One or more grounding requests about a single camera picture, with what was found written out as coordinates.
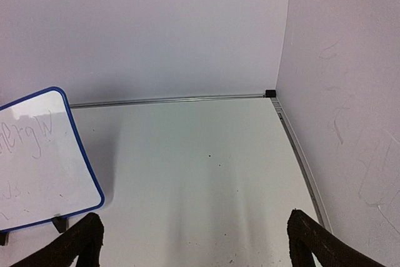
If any blue framed small whiteboard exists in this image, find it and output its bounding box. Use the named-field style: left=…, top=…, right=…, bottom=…
left=1, top=86, right=105, bottom=232

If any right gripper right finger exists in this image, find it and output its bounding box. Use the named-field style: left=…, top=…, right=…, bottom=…
left=287, top=209, right=382, bottom=267

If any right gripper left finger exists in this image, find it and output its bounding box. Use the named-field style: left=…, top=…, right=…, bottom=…
left=13, top=213, right=104, bottom=267

